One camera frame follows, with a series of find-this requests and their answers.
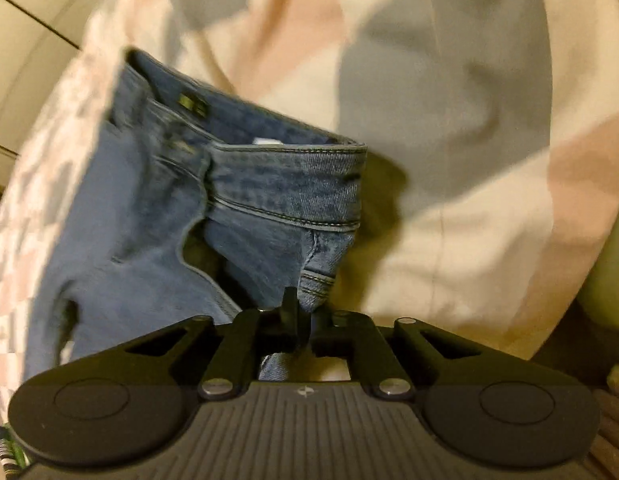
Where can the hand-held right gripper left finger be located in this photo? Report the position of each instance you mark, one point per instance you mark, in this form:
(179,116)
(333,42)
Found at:
(291,321)

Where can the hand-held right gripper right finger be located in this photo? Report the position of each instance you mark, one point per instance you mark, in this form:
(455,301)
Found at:
(323,331)

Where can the blue denim jeans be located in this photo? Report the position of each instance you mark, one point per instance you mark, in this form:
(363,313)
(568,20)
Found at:
(139,210)

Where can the pink grey checkered blanket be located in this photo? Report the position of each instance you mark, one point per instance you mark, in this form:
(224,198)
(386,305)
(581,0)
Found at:
(464,210)

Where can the pale green object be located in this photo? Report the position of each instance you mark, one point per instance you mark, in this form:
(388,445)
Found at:
(609,280)

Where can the green white striped object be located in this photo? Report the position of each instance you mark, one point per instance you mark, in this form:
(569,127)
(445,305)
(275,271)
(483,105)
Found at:
(7,447)

